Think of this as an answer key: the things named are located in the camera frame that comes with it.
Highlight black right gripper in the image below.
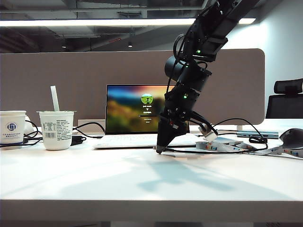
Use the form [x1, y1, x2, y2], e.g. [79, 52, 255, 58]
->
[156, 106, 213, 154]

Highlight black charger cable with plug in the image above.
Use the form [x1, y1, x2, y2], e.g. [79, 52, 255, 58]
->
[153, 117, 269, 154]

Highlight white laptop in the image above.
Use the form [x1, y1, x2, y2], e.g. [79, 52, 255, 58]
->
[93, 84, 202, 149]

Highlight black power adapter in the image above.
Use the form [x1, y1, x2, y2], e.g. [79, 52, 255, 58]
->
[71, 135, 87, 146]

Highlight blue-grey USB hub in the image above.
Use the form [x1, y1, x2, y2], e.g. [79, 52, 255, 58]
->
[236, 131, 279, 139]

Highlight white drink cup green lid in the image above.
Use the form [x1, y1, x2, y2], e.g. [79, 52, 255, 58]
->
[36, 110, 78, 151]

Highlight black office chair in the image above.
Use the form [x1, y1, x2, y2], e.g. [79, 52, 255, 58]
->
[265, 78, 303, 119]

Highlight white drinking straw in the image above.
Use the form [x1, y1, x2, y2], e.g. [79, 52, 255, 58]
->
[50, 85, 60, 112]

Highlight dark grey computer mouse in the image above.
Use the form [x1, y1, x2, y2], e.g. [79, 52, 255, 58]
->
[279, 128, 303, 149]

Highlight ceiling light strip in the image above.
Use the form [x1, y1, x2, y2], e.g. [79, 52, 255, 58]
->
[0, 18, 257, 27]

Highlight paper cup with blue logo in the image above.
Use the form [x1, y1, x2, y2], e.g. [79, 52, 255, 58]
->
[0, 115, 27, 145]

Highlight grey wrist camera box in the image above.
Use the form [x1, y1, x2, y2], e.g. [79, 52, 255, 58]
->
[198, 123, 218, 142]

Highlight grey lanyard coloured letters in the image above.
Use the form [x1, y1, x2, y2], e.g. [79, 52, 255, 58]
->
[196, 138, 303, 159]

